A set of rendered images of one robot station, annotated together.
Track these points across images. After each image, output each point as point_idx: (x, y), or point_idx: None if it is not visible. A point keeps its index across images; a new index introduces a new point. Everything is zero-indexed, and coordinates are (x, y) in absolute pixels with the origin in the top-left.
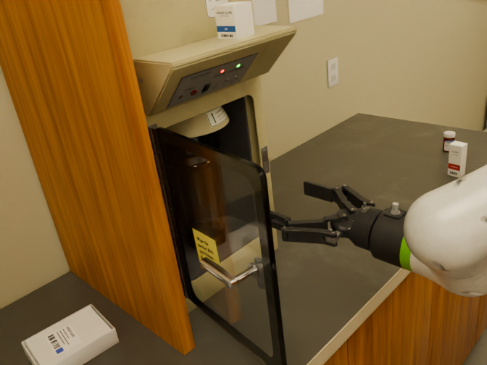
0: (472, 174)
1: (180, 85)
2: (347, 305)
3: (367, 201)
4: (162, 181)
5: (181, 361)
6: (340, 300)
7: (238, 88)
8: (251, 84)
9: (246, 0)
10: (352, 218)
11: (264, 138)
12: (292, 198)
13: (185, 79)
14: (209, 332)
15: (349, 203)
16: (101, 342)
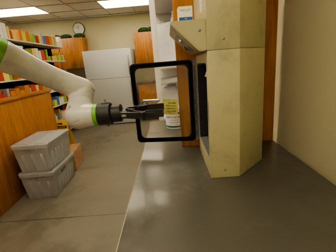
0: (73, 74)
1: (178, 43)
2: (143, 173)
3: (124, 112)
4: (193, 83)
5: (180, 144)
6: (148, 173)
7: (203, 57)
8: (205, 57)
9: (204, 1)
10: (125, 109)
11: (208, 97)
12: (277, 214)
13: (176, 41)
14: (183, 149)
15: (130, 109)
16: None
